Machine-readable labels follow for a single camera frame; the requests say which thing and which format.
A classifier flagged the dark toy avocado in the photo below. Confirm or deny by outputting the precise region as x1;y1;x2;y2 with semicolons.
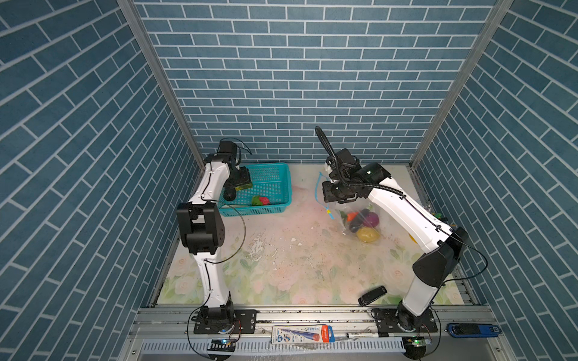
223;188;237;202

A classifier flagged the teal plastic basket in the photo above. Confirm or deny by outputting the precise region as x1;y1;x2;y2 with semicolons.
218;162;292;217

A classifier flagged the clear zip top bag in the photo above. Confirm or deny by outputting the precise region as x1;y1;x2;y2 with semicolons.
315;172;383;244

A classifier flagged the purple toy onion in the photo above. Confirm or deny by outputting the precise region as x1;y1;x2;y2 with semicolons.
363;211;380;228

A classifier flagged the yellow toy lemon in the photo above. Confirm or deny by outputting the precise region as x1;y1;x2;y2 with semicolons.
356;227;380;243

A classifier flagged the orange toy carrot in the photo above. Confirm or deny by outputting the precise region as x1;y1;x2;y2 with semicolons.
346;212;358;222

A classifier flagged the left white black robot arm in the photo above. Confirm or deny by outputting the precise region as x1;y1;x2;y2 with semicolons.
176;150;248;334

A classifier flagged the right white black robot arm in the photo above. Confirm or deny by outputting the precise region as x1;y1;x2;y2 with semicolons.
322;149;468;332

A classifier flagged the black remote control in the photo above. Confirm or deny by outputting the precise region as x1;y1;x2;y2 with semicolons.
358;286;387;307

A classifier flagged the red white blue package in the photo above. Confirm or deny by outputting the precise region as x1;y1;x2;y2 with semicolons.
271;324;335;344

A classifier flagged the blue black handheld tool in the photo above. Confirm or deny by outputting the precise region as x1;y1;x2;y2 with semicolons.
447;323;501;338

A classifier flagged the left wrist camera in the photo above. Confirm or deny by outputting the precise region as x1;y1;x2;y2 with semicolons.
217;140;241;166

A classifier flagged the aluminium mounting rail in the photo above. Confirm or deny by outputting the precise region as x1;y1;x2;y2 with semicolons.
120;305;515;360

